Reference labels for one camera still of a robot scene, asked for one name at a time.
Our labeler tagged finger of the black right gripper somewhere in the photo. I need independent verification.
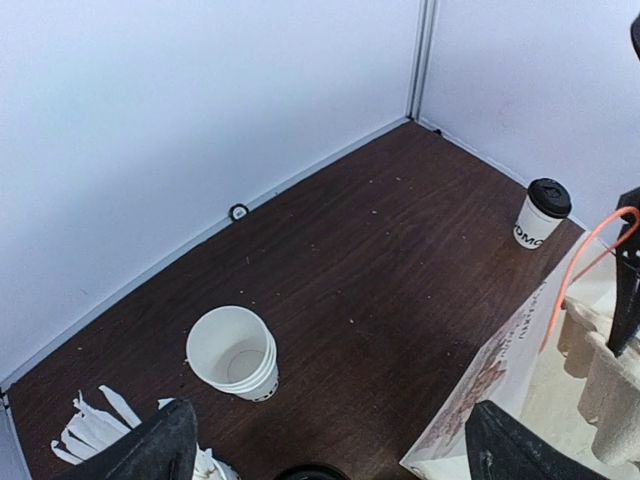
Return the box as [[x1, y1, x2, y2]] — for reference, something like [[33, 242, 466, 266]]
[[607, 187, 640, 359]]

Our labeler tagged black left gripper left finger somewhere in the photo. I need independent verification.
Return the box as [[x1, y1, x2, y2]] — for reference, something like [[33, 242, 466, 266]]
[[59, 399, 197, 480]]

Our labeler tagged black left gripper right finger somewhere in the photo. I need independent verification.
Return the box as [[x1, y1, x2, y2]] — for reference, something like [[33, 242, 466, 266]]
[[465, 401, 606, 480]]

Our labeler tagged white paper takeout bag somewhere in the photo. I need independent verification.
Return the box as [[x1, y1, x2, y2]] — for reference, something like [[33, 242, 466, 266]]
[[400, 240, 639, 479]]

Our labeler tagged brown pulp cup carrier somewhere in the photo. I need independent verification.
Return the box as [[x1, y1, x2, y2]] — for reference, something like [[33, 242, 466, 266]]
[[557, 298, 639, 465]]

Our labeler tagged white paper coffee cup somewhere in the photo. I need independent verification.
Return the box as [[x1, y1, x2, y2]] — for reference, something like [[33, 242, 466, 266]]
[[513, 196, 563, 250]]

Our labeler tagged black coffee cup lid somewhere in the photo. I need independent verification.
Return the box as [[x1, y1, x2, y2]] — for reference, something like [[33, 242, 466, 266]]
[[527, 178, 572, 219]]

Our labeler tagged paper cup holding straws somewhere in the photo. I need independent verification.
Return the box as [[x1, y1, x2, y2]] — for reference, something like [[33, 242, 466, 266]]
[[192, 445, 240, 480]]

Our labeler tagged wrapped straw far right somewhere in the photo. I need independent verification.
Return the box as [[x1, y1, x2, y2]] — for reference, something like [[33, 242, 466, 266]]
[[98, 385, 142, 429]]

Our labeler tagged wrapped straw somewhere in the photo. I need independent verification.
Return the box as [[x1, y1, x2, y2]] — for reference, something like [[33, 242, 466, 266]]
[[50, 428, 107, 465], [98, 385, 142, 429]]

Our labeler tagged wrapped straw far left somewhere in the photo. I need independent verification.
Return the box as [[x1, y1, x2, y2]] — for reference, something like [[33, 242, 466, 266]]
[[50, 428, 107, 465]]

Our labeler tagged stack of white paper cups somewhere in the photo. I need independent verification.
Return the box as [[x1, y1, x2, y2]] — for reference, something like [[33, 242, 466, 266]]
[[186, 305, 279, 402]]

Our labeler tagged aluminium frame right post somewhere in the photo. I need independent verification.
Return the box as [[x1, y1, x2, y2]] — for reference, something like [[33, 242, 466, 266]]
[[405, 0, 439, 122]]

